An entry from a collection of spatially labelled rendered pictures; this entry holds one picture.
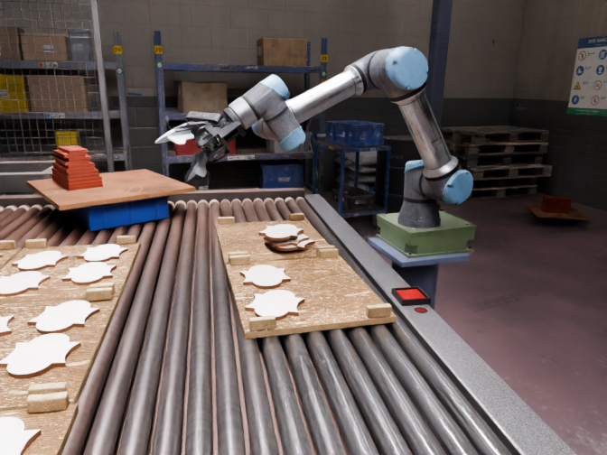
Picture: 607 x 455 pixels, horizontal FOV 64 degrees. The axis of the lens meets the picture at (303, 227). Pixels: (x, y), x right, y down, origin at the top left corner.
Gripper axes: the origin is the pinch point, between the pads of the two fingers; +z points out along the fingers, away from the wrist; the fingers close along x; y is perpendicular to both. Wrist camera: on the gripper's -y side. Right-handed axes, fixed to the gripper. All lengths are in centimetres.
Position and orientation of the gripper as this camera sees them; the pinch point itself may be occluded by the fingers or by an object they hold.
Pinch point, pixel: (170, 162)
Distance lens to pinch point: 130.2
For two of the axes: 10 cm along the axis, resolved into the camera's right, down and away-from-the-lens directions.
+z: -7.8, 6.2, -1.0
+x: 3.1, 5.3, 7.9
